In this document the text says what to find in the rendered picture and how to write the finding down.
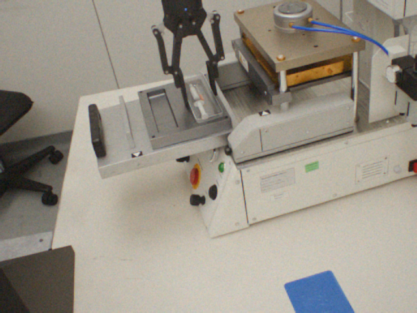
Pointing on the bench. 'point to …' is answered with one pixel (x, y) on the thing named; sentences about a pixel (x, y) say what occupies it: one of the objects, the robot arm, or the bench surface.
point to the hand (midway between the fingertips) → (197, 83)
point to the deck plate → (244, 94)
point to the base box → (315, 177)
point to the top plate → (298, 33)
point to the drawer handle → (96, 130)
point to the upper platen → (313, 77)
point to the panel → (205, 175)
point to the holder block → (176, 117)
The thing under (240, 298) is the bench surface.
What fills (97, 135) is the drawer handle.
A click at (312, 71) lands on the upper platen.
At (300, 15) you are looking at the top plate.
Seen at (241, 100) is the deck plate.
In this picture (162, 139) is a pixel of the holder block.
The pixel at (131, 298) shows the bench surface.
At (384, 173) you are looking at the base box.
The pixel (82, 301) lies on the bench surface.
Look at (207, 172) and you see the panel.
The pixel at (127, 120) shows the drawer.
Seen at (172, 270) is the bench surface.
